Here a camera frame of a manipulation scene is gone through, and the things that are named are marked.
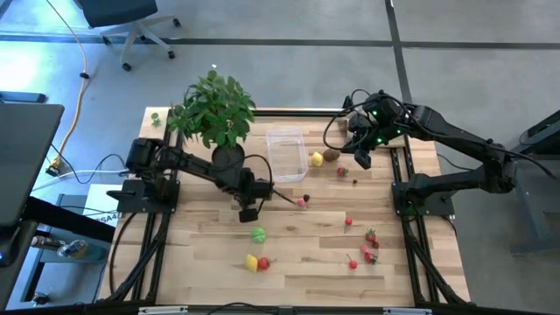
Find clear plastic tupperware container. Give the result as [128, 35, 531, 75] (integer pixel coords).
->
[265, 127, 309, 184]

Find green plant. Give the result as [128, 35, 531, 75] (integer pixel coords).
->
[168, 69, 257, 176]

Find white paper label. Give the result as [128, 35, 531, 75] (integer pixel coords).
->
[82, 183, 126, 228]

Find clear water bottle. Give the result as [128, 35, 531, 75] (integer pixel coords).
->
[56, 239, 88, 259]

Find dark grey side stand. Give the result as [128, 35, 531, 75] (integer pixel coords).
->
[509, 108, 560, 257]

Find brown bottle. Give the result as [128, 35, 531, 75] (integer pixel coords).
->
[30, 234, 60, 250]

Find dark grey desk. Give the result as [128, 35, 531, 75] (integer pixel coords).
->
[0, 102, 66, 228]

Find office chair with white base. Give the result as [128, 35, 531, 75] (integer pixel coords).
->
[73, 0, 181, 73]

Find black flat device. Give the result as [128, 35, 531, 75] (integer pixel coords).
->
[0, 90, 48, 104]

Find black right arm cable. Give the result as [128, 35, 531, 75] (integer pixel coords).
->
[322, 88, 373, 152]

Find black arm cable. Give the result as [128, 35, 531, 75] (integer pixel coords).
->
[242, 153, 304, 207]
[322, 88, 373, 152]

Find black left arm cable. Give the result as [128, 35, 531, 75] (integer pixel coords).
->
[242, 153, 304, 207]

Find black frame back rail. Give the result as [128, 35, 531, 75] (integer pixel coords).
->
[253, 107, 351, 118]

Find black frame rail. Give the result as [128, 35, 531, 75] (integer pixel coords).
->
[0, 300, 560, 315]
[253, 107, 351, 118]

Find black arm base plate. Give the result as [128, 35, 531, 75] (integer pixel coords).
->
[391, 181, 456, 216]
[107, 178, 180, 215]

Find black frame side rails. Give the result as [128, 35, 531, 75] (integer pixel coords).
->
[391, 135, 468, 305]
[104, 120, 185, 304]

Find black frame front rail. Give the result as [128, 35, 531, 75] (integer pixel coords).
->
[0, 300, 560, 315]

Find white bracket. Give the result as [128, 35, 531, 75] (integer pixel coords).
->
[137, 305, 190, 315]
[382, 307, 433, 315]

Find yellow floor cable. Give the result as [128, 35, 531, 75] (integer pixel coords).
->
[45, 0, 89, 170]

